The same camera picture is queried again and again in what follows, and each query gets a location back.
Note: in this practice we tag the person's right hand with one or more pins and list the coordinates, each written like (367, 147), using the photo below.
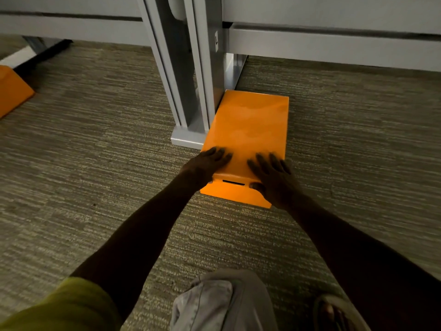
(277, 186)

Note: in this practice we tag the person's left hand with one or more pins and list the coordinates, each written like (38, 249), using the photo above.
(201, 170)

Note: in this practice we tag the person's right thumb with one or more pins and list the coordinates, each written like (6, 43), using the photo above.
(257, 187)

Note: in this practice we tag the person's left fingers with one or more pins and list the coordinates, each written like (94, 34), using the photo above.
(218, 154)

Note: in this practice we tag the person's right middle finger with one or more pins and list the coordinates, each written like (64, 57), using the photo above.
(263, 162)

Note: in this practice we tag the person's right little finger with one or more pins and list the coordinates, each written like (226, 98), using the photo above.
(286, 167)

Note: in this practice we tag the orange metal box with slot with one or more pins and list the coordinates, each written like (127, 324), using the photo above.
(248, 127)

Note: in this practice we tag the person's right forearm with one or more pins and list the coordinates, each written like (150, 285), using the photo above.
(355, 258)

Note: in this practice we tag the person's left forearm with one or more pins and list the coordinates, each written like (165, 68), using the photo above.
(137, 237)

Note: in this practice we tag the grey desk leg with foot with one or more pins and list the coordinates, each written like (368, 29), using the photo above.
(174, 65)

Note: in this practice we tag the grey trousers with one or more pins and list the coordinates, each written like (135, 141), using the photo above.
(224, 303)

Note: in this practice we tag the grey desk crossbeam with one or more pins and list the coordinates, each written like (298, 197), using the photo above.
(69, 29)
(330, 48)

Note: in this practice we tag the yellow-green shirt sleeve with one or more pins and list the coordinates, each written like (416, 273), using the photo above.
(65, 308)

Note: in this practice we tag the white desk foot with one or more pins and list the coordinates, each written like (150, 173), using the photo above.
(24, 55)

